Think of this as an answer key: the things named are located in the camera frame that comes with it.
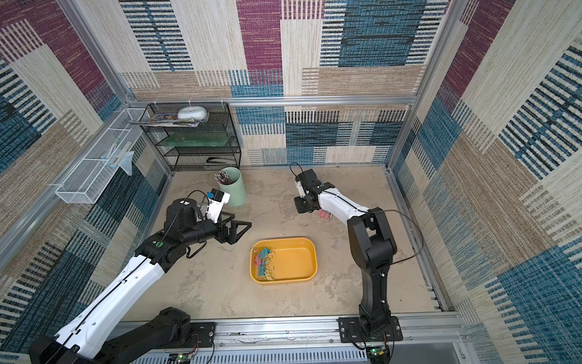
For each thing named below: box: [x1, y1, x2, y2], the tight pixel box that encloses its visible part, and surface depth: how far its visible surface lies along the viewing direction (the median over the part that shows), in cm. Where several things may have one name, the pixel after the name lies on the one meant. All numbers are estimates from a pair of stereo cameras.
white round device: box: [177, 106, 210, 122], surface depth 92 cm
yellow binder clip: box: [264, 269, 276, 280], surface depth 86 cm
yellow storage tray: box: [249, 237, 319, 285], surface depth 91 cm
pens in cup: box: [213, 170, 232, 185], surface depth 96 cm
